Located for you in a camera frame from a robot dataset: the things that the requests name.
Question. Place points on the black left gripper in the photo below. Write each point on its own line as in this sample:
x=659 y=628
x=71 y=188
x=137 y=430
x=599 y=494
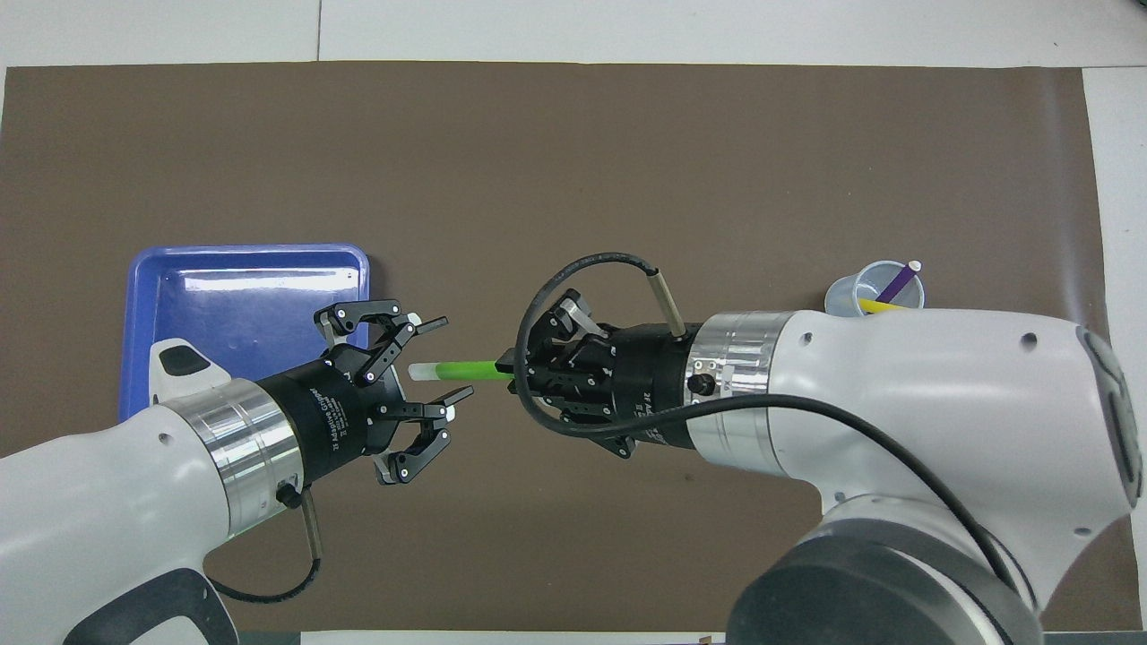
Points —
x=323 y=421

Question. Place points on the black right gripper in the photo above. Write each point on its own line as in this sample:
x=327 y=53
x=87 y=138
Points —
x=645 y=385

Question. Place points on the green pen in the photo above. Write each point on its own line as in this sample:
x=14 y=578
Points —
x=457 y=370

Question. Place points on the yellow pen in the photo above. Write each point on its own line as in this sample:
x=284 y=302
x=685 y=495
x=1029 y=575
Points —
x=878 y=306

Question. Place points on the purple pen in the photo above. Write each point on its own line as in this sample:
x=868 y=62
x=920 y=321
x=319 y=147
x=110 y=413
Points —
x=896 y=285

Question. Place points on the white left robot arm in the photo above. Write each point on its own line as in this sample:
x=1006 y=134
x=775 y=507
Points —
x=90 y=520

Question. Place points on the blue plastic tray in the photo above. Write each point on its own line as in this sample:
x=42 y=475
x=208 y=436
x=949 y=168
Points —
x=233 y=313

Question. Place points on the brown paper table mat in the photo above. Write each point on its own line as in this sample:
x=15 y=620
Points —
x=573 y=161

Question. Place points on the clear plastic cup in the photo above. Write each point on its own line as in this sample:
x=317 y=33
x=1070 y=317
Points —
x=856 y=291

